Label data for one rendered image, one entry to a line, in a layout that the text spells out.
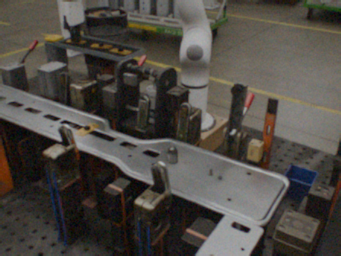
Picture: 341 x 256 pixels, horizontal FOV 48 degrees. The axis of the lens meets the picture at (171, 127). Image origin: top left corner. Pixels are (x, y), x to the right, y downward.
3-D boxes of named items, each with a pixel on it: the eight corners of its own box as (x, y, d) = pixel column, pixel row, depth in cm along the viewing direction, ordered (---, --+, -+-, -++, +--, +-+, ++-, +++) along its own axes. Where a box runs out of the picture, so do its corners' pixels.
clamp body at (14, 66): (11, 139, 181) (-7, 67, 163) (30, 129, 189) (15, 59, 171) (24, 145, 176) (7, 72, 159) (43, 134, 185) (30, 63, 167)
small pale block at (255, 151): (237, 236, 126) (248, 143, 108) (241, 230, 129) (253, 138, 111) (246, 241, 125) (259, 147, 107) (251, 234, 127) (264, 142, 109)
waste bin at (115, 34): (77, 77, 433) (68, 12, 398) (110, 63, 471) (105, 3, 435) (108, 88, 407) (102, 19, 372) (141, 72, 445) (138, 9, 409)
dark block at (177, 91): (167, 191, 147) (166, 91, 126) (176, 181, 152) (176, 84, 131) (177, 196, 145) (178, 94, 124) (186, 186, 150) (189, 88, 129)
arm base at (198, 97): (184, 107, 185) (186, 72, 176) (220, 117, 177) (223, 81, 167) (163, 123, 171) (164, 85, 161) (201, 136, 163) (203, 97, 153)
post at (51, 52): (57, 128, 189) (42, 42, 168) (68, 122, 195) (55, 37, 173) (68, 132, 186) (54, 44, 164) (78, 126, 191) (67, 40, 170)
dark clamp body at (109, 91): (102, 174, 157) (92, 89, 138) (122, 158, 166) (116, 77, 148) (122, 183, 152) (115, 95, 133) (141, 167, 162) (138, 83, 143)
